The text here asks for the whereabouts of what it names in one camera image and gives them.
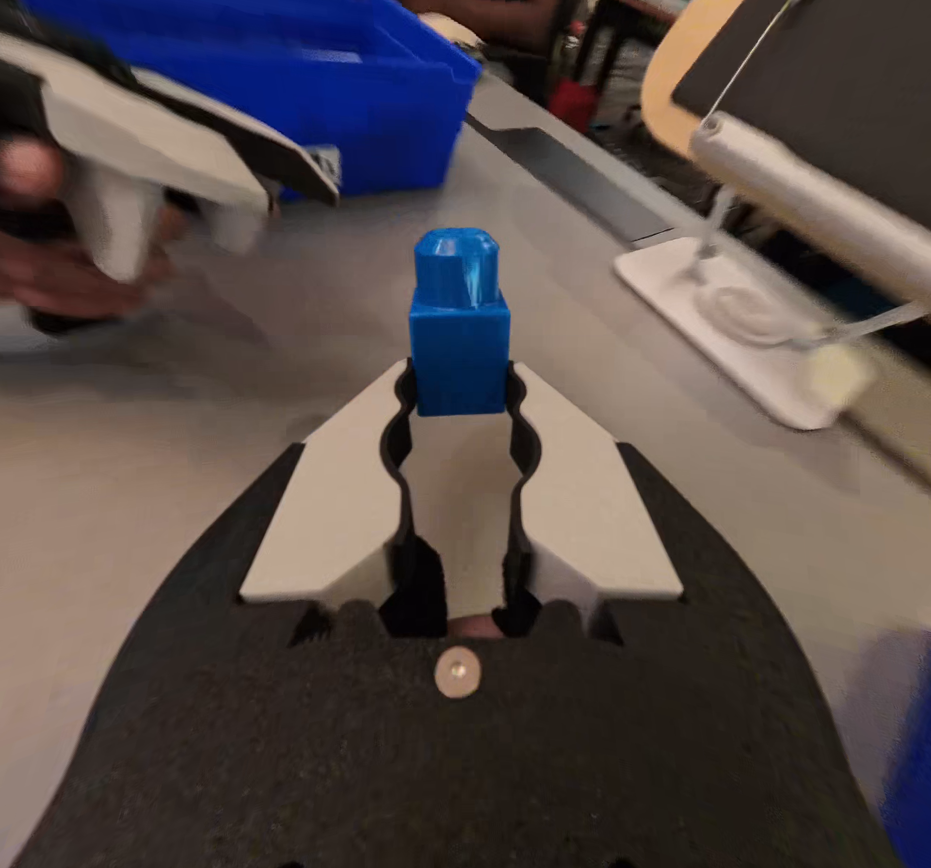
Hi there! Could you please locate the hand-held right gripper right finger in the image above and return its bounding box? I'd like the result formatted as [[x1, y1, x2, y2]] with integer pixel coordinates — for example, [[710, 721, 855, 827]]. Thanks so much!
[[493, 360, 685, 638]]

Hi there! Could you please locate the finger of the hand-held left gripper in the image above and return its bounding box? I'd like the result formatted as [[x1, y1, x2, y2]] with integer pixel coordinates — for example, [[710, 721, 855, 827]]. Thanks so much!
[[133, 66, 343, 207], [0, 33, 275, 214]]

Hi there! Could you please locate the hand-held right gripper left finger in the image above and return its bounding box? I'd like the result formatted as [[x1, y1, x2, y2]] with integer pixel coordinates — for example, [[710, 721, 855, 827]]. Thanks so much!
[[239, 359, 448, 638]]

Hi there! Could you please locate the blue plastic bin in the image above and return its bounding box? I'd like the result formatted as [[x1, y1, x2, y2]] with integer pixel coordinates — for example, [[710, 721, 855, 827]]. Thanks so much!
[[6, 0, 482, 201], [862, 624, 931, 868]]

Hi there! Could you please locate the blue toy block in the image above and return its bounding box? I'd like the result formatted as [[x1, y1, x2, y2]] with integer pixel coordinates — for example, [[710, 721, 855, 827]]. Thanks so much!
[[409, 226, 512, 418]]

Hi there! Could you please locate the person's left hand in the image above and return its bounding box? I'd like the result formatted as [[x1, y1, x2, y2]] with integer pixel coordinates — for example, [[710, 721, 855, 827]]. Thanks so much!
[[0, 137, 193, 334]]

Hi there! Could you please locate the red bag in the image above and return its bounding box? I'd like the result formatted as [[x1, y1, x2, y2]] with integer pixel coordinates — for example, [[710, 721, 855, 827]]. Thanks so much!
[[547, 74, 606, 133]]

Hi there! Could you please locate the wooden book stand white base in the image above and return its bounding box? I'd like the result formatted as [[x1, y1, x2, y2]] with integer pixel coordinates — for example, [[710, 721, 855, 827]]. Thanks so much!
[[613, 0, 931, 433]]

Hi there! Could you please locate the black sheet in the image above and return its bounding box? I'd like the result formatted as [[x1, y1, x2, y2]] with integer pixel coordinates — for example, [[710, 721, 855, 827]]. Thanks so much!
[[671, 0, 931, 232]]

